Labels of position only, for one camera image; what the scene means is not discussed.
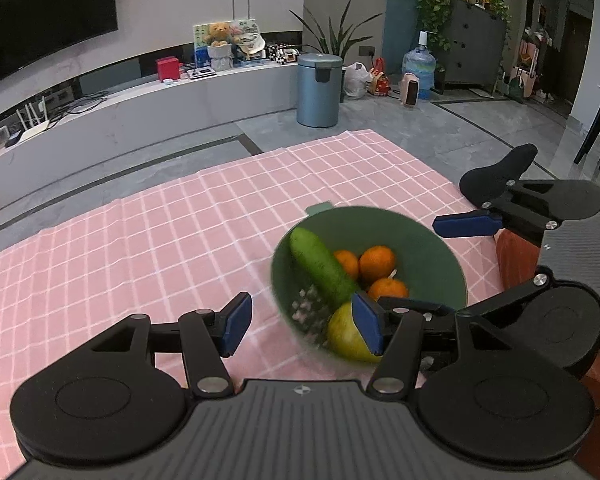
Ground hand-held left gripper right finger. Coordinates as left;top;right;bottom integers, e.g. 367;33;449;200
351;292;527;397

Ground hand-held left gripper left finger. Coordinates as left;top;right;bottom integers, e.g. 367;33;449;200
82;292;254;399

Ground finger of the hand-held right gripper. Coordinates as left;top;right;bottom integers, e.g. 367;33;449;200
377;272;554;324
432;187;565;247

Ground green pear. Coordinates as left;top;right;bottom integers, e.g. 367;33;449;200
326;302;384;364

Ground green colander bowl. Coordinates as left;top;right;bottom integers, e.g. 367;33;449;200
270;202;470;364

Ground large orange tangerine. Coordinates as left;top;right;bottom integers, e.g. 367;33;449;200
359;245;398;284

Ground green cucumber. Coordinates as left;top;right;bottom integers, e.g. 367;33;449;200
289;227;360;309

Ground black sock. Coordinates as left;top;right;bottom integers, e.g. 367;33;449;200
459;143;539;206

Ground pink checked tablecloth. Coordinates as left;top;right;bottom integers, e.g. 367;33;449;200
0;130;507;480

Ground small white heater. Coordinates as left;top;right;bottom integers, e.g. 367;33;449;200
398;72;420;108

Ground blue water jug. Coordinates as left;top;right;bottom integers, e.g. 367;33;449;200
402;31;437;100

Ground red gift bag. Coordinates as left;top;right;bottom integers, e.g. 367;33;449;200
368;58;392;97

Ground rack with bags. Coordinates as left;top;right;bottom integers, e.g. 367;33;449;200
509;25;557;102

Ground dark grey cabinet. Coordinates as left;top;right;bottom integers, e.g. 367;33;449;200
442;0;511;87

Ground white plastic bag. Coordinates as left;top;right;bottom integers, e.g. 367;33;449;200
342;62;371;100

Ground blue-grey trash can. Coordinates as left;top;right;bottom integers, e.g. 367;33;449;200
296;53;345;129

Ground grey marble media console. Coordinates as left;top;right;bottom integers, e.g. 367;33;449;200
0;52;307;183

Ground long-leaf potted plant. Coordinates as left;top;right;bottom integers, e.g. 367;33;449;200
290;0;384;69

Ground row of small figurines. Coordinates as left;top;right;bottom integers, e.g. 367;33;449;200
266;44;301;65

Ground red box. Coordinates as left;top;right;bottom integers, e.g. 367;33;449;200
155;56;181;83

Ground white router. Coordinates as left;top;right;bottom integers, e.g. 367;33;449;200
16;101;51;146

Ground teddy bear bouquet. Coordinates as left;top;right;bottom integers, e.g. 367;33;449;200
202;22;232;72

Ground patterned sun hat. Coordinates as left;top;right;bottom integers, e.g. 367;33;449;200
236;30;267;59

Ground colourful picture board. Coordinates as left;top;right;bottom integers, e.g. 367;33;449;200
192;18;259;69

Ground black curved television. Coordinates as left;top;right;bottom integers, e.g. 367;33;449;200
0;0;120;95

